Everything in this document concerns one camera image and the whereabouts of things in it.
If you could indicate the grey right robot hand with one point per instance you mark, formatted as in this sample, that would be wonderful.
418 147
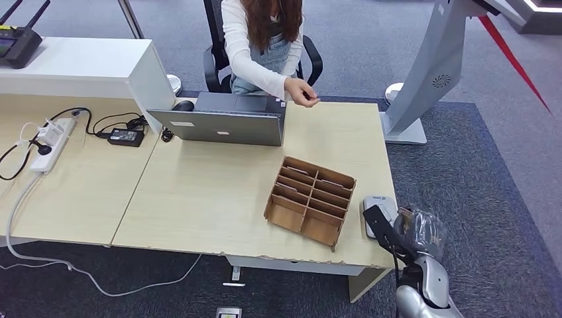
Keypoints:
421 232

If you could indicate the person's right hand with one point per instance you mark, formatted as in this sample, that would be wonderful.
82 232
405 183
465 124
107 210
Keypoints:
300 92

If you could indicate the printed room key card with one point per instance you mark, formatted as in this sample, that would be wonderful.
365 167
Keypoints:
331 182
297 170

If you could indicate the person's right forearm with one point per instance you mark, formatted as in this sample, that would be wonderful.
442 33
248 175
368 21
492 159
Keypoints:
259 74

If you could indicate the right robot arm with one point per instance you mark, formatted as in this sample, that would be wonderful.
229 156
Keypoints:
428 289

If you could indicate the grey card reader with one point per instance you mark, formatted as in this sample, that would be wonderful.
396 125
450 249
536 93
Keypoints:
384 204

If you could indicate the person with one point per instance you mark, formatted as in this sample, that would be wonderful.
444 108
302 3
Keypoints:
259 44

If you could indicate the brown divided card organizer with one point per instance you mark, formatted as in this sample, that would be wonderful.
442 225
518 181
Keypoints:
298 206

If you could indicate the wooden desk leg panel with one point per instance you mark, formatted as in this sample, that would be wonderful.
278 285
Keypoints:
364 285

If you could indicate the grey laptop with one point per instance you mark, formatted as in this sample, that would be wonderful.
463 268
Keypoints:
228 127

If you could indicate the chrome stanchion base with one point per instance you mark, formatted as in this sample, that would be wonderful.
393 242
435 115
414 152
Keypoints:
174 84
392 92

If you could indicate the black office chair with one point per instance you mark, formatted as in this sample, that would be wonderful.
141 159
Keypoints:
215 57

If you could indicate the black computer mouse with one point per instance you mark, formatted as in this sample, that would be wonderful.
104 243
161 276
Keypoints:
183 106

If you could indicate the silver kiosk stand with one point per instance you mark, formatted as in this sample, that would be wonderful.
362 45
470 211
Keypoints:
434 66

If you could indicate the black power brick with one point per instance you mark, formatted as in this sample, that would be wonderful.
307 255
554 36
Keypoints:
126 137

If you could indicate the chrome stanchion pole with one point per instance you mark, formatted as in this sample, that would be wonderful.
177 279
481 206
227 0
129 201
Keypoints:
131 19

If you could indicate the red barrier tape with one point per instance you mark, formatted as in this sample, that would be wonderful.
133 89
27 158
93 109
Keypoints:
509 55

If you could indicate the floor socket plate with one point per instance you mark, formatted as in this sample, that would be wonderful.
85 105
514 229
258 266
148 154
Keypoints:
228 314

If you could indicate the white counter cabinet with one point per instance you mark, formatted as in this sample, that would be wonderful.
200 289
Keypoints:
88 66

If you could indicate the dark platform with light strip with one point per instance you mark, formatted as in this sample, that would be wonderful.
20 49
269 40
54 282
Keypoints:
540 22

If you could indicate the white plug adapter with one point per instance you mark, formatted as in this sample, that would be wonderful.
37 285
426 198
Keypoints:
48 131

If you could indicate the white power strip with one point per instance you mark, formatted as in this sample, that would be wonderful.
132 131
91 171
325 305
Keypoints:
50 149

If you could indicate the black plug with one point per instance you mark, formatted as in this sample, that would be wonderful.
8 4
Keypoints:
44 150

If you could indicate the black controller with antennas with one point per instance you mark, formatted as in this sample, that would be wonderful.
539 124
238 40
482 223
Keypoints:
19 46

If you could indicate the black camera bracket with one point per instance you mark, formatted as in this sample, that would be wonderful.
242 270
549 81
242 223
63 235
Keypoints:
382 226

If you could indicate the white desk frame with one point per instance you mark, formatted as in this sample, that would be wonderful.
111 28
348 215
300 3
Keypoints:
17 241
285 265

